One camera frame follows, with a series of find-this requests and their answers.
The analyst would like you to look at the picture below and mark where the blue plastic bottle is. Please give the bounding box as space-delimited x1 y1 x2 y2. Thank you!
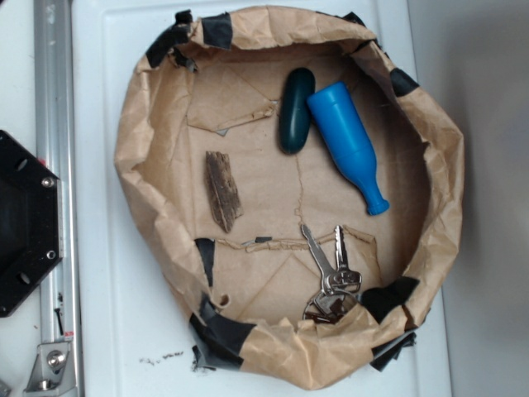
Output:
307 81 389 216

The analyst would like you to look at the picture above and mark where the brown wood bark piece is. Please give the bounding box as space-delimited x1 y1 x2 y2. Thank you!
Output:
205 151 244 233

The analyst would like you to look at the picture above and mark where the brown paper bag bin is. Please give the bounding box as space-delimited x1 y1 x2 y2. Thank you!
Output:
114 6 465 390

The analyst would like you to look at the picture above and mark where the silver key left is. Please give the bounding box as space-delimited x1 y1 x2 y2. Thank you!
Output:
301 224 342 295

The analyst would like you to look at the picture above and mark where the silver key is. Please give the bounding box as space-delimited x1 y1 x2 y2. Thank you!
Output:
301 224 342 295
331 225 362 294

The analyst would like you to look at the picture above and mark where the silver key right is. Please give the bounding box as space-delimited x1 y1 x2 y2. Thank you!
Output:
331 225 362 294

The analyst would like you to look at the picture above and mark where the dark teal oval case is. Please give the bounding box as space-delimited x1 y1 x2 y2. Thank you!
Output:
279 68 316 154

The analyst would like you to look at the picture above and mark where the white plastic tray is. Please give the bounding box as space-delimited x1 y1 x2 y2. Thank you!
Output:
72 1 452 396

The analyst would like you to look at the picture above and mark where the metal key ring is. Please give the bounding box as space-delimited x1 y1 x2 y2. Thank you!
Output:
303 289 359 324

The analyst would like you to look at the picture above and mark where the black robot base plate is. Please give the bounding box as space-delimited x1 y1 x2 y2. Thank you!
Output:
1 131 61 318

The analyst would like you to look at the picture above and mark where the aluminium extrusion rail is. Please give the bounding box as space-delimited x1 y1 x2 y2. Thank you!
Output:
34 1 84 396

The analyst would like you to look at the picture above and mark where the metal corner bracket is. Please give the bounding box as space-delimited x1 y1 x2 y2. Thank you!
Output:
23 342 76 396

